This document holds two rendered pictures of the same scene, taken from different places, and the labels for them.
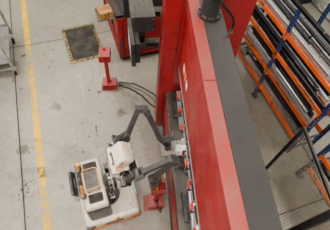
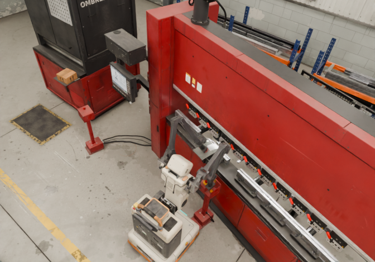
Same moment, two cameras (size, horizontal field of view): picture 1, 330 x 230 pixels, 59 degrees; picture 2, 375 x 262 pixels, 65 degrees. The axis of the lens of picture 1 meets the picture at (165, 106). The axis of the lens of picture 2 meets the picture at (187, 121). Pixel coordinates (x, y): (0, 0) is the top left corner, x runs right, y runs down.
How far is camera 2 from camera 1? 1.35 m
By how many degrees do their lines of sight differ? 23
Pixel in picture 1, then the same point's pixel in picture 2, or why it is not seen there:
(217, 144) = (281, 85)
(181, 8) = (171, 27)
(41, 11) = not seen: outside the picture
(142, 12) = (133, 46)
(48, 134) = (61, 218)
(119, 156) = (182, 165)
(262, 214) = (340, 106)
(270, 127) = not seen: hidden behind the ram
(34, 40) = not seen: outside the picture
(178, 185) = (227, 176)
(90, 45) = (51, 122)
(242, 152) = (298, 83)
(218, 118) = (267, 72)
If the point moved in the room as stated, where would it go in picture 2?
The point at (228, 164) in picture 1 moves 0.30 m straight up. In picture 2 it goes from (298, 92) to (311, 58)
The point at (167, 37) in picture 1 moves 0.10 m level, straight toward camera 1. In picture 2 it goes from (162, 58) to (166, 63)
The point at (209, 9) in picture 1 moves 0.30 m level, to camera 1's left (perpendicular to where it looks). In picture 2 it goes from (202, 14) to (176, 19)
